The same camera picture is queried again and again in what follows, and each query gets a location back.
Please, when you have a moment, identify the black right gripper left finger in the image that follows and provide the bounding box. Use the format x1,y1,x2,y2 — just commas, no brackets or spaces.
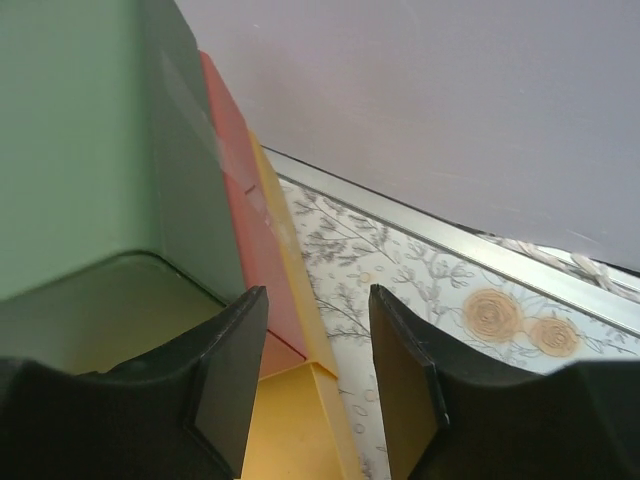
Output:
1,286,269,479

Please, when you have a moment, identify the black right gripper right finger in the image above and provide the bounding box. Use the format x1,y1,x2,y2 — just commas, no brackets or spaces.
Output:
369,285,639,479

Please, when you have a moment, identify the yellow drawer box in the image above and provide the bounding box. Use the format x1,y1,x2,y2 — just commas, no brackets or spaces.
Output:
64,129,364,480

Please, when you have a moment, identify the red drawer box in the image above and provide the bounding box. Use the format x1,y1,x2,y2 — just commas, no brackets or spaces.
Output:
200,52,306,377

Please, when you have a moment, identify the green drawer box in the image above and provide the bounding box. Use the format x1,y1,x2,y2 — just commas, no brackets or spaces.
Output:
1,1,244,374

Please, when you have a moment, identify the floral patterned table mat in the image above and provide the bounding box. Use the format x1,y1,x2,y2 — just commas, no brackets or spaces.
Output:
281,181,639,479

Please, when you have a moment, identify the aluminium frame rail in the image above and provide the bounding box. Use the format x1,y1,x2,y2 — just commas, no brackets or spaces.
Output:
266,148,639,336

